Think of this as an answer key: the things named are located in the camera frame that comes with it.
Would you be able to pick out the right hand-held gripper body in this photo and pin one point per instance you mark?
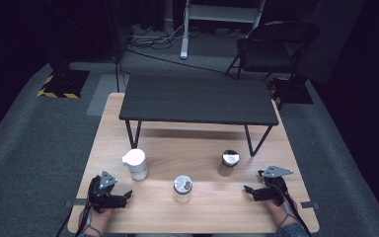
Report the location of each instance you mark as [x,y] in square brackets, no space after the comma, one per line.
[273,191]

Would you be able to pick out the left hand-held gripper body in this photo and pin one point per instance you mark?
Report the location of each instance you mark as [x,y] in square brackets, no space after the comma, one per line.
[98,197]

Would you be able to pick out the white-lidded glass salt jar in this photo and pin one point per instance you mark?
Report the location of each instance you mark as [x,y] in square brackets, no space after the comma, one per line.
[137,164]

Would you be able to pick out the dark glass jar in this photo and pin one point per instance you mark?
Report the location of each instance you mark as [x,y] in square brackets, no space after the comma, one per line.
[229,161]

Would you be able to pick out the glass jar of yellow powder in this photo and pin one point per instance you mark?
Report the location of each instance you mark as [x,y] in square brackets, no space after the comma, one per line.
[182,191]

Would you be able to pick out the black shelf with metal legs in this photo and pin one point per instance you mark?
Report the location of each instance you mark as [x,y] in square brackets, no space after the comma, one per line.
[197,98]

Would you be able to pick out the person's left hand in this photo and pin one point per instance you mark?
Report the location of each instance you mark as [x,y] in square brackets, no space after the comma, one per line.
[95,221]

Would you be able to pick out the person's right hand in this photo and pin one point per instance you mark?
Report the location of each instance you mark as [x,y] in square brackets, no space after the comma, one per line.
[284,214]

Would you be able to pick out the grey tape tab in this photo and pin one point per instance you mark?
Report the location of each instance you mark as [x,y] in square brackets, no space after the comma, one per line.
[79,202]
[309,205]

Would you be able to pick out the black stand base, yellow stripes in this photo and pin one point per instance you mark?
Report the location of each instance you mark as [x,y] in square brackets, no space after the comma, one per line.
[67,82]
[292,92]

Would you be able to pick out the black folding chair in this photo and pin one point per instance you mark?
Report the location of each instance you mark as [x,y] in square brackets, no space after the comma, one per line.
[276,42]

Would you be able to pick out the grey leaning panel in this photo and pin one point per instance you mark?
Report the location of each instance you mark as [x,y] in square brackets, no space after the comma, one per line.
[335,39]

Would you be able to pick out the white metal stand frame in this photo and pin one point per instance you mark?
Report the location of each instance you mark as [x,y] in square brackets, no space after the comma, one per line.
[186,33]

